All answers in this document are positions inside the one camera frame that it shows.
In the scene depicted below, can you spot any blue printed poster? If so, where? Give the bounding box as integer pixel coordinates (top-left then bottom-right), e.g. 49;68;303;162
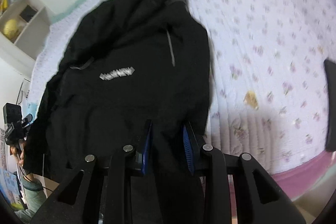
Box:
0;168;22;212

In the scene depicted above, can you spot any blue and white package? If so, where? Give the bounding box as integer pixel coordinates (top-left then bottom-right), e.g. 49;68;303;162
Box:
26;102;39;120

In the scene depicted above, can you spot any black cable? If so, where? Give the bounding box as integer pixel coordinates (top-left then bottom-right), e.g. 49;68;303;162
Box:
15;79;30;107

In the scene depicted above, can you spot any person's left forearm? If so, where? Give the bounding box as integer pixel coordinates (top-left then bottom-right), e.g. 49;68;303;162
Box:
14;171;48;217

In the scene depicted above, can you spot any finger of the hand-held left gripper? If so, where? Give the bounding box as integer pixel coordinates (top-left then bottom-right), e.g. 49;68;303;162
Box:
22;113;34;126

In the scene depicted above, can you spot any black box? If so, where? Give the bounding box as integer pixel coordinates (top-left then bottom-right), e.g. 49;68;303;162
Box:
20;5;37;22

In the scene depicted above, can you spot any black rectangular device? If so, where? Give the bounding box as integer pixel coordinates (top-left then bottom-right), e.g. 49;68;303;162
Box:
323;59;336;153

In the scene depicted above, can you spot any floral quilted bed blanket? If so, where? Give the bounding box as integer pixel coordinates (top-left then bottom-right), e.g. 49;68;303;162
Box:
28;0;334;175

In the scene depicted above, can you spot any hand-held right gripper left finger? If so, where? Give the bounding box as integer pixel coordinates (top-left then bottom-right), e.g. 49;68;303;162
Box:
31;119;153;224

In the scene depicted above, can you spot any white bookshelf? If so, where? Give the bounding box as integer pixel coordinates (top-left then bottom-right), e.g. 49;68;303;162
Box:
0;0;67;75

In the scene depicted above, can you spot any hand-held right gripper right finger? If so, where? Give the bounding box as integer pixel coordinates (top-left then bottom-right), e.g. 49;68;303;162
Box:
183;120;307;224

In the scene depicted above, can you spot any person's left hand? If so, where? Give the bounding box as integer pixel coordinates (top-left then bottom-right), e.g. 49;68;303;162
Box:
10;142;27;169

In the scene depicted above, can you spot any black hooded jacket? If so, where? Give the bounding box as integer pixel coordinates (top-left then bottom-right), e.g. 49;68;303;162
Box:
25;0;211;224

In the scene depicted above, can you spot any yellow globe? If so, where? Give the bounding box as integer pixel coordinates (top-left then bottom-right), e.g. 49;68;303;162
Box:
3;19;22;40

